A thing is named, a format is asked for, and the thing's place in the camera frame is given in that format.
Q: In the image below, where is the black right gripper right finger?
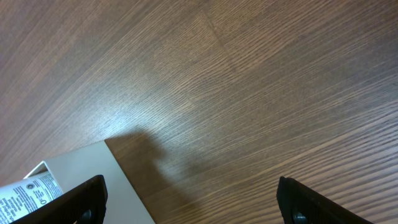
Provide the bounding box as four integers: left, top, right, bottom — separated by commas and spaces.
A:
276, 177, 372, 224

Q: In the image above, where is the white cardboard box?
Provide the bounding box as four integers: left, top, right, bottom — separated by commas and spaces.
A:
25, 141, 154, 224

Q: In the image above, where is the white lotion tube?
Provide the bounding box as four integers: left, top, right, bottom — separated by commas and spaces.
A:
0, 171, 63, 224

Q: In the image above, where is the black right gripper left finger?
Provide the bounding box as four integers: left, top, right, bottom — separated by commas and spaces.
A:
13, 175, 108, 224

